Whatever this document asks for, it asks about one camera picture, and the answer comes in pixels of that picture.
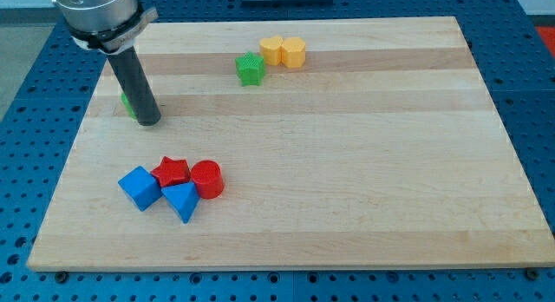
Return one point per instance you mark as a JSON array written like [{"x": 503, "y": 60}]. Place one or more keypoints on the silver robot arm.
[{"x": 110, "y": 26}]

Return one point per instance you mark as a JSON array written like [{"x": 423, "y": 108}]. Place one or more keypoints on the yellow hexagon block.
[{"x": 293, "y": 52}]

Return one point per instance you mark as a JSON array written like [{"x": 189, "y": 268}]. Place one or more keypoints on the wooden board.
[{"x": 383, "y": 151}]

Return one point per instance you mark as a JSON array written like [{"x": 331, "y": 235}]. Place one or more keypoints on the red cylinder block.
[{"x": 208, "y": 179}]

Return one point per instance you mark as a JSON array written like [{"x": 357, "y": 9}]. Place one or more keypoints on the green star block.
[{"x": 250, "y": 69}]

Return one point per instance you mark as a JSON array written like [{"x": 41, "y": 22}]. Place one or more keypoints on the blue triangle block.
[{"x": 183, "y": 199}]

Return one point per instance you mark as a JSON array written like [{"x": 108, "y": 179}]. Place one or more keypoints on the red star block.
[{"x": 171, "y": 172}]

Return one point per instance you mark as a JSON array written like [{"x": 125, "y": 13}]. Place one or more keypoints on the blue cube block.
[{"x": 141, "y": 188}]

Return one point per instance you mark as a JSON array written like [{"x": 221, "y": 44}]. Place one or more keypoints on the green block behind rod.
[{"x": 128, "y": 106}]

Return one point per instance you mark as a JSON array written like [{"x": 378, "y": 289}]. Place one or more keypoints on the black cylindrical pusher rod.
[{"x": 130, "y": 75}]

